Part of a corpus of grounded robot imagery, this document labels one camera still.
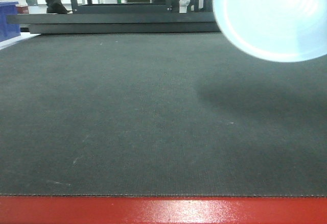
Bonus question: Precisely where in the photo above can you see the black office chair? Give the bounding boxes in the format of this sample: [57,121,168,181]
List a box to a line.
[45,0,72,14]

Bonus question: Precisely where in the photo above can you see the blue plastic crate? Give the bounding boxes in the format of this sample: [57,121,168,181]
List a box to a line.
[0,2,20,42]

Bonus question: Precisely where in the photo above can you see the dark grey table mat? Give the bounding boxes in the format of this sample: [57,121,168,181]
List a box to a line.
[1,33,326,196]

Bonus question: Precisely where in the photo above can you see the light blue round plate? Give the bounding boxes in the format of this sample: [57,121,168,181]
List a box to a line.
[213,0,326,63]

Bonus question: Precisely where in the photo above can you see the black metal shelf frame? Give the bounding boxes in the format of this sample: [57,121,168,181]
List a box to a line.
[7,0,219,34]

